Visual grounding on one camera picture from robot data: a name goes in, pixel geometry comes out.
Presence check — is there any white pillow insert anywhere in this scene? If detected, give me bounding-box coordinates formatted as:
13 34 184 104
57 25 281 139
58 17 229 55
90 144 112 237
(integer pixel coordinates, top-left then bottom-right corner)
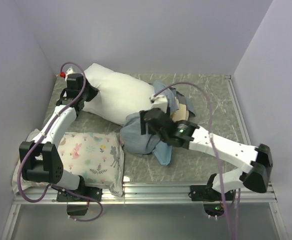
83 63 154 126

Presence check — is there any blue beige striped pillowcase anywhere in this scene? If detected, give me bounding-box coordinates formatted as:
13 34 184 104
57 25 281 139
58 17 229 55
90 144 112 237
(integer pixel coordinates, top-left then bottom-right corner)
120 87 195 166

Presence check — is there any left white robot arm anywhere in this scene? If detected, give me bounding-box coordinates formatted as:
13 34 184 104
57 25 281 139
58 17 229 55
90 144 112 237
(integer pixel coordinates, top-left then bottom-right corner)
17 73 99 201

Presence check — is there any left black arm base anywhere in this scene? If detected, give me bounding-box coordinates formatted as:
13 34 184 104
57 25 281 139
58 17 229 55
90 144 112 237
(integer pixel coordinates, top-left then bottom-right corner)
56 186 103 219

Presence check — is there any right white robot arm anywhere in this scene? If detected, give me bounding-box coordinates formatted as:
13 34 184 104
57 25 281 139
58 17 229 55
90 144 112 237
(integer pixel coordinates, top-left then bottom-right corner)
140 108 273 202

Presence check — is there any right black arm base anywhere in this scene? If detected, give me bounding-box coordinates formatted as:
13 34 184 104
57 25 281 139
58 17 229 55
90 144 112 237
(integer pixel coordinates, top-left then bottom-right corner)
188 185 225 219

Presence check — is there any floral animal print pillow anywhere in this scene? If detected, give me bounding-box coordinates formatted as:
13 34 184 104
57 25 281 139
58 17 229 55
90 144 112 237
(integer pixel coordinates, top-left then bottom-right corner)
11 128 125 198

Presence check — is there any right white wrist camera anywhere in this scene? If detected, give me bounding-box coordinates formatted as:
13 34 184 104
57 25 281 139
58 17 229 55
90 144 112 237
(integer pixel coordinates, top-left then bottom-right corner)
150 95 168 114

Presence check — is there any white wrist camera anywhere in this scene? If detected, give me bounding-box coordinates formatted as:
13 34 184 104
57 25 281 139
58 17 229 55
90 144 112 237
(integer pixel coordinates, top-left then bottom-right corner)
150 95 168 114
57 66 76 81

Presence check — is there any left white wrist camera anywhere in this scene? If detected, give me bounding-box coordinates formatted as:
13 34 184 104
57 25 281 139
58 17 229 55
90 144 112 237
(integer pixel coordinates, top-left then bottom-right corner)
57 66 76 81

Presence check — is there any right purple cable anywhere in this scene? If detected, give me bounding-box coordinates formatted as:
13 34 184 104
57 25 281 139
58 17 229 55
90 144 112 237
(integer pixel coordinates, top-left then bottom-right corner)
151 81 241 240

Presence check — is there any purple cable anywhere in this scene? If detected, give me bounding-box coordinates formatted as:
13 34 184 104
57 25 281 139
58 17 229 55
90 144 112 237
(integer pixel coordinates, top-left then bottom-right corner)
151 81 241 240
16 61 104 223

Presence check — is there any aluminium rail frame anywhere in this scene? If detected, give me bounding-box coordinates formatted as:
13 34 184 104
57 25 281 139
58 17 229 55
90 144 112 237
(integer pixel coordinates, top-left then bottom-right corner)
8 74 280 240

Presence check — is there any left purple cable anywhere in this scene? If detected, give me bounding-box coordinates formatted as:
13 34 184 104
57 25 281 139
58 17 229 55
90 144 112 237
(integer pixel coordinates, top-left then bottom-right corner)
16 61 104 223

